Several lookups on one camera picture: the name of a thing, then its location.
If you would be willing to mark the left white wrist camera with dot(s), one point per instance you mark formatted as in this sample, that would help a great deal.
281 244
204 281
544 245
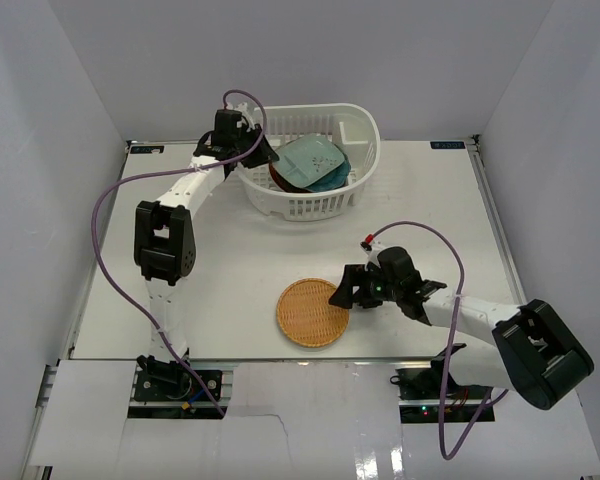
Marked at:
245 110

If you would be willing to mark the blue table label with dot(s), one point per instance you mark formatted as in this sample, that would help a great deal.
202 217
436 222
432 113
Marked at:
146 149
447 145

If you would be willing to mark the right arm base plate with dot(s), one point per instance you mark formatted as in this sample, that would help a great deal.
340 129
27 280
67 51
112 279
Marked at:
423 384

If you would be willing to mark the teal scalloped round plate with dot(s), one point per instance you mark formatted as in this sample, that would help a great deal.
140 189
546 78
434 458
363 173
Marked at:
333 180

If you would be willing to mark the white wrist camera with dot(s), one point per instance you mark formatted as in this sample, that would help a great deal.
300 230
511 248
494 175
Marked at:
372 248
245 110

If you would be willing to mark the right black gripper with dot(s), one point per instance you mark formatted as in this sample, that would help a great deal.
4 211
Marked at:
355 276

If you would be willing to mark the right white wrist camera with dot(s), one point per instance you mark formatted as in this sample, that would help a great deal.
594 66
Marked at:
372 248

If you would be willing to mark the brown rimmed beige round plate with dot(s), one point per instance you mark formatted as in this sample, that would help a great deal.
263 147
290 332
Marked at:
282 184

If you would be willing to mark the right blue table label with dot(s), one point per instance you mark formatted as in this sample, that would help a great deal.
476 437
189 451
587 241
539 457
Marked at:
447 145

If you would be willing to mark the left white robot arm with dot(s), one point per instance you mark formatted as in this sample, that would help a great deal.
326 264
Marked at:
164 242

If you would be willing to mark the left blue table label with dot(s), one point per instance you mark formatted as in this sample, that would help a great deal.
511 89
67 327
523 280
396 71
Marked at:
146 149

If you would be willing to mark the woven bamboo round tray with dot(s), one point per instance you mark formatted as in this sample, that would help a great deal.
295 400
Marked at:
305 316

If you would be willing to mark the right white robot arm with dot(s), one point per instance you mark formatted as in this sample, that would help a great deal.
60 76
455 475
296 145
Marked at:
527 348

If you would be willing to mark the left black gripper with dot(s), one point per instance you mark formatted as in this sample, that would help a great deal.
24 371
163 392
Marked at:
253 147

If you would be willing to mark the light green divided square plate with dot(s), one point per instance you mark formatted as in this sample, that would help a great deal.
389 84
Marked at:
308 159

